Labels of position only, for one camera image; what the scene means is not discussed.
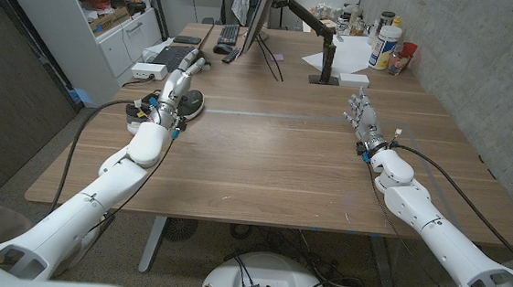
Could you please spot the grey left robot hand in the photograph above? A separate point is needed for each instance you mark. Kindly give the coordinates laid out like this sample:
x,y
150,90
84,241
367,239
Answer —
x,y
174,89

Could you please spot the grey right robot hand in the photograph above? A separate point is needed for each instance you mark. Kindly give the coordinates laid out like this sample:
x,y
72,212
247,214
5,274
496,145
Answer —
x,y
368,125

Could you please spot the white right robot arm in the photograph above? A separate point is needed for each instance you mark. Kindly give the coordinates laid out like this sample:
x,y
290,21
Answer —
x,y
450,250

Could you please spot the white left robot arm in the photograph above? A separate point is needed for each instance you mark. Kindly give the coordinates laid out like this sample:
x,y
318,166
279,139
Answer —
x,y
86,212

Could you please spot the black sneaker white sole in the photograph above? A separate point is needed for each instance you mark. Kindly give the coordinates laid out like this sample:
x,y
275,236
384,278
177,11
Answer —
x,y
193,104

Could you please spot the white power strip box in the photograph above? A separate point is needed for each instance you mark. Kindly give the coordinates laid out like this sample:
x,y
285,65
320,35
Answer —
x,y
148,71

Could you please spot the black laptop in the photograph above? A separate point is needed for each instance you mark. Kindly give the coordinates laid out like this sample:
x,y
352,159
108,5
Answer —
x,y
171,56

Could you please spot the small white box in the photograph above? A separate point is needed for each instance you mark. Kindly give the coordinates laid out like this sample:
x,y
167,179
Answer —
x,y
353,80

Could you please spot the black computer mouse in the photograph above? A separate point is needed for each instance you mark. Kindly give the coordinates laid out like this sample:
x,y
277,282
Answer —
x,y
222,48

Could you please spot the black remote control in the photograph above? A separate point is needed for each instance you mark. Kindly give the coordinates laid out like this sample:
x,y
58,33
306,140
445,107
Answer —
x,y
231,55

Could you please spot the clear plastic cup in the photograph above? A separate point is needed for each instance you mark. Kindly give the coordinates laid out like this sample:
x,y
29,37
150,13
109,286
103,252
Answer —
x,y
396,64

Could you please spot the white paper sheet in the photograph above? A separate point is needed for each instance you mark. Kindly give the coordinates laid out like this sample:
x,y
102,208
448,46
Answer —
x,y
350,54

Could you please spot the black keyboard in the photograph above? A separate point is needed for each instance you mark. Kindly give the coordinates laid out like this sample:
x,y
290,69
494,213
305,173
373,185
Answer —
x,y
229,34

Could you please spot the white wipes canister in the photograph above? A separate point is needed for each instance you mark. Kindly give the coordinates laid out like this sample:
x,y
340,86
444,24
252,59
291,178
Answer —
x,y
384,48

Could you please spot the red cup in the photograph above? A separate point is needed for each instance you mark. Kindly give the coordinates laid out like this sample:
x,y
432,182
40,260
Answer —
x,y
409,49

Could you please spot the dark lidded jar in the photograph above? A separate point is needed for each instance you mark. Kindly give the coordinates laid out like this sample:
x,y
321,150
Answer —
x,y
386,20

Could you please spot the purple sticky note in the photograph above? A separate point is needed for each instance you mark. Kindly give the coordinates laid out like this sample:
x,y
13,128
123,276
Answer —
x,y
276,57

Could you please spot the yellow capped bottle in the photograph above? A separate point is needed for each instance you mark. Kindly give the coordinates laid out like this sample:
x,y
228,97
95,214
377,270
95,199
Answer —
x,y
396,21

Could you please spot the white hanging cloth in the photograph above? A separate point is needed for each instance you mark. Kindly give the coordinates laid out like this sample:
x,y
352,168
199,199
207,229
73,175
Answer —
x,y
241,0

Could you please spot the black computer monitor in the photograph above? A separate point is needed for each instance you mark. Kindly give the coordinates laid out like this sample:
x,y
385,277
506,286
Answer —
x,y
259,15

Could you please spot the white shelf cabinet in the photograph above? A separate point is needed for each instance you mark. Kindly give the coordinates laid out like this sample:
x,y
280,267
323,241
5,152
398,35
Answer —
x,y
55,22

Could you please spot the black round fan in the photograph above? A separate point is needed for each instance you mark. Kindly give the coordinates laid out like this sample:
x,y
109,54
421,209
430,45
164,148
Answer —
x,y
180,229

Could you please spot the grey table leg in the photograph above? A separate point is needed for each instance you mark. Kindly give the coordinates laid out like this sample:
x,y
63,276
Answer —
x,y
383,268
151,245

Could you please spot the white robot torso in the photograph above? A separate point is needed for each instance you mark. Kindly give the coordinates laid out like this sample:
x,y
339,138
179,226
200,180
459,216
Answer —
x,y
269,277

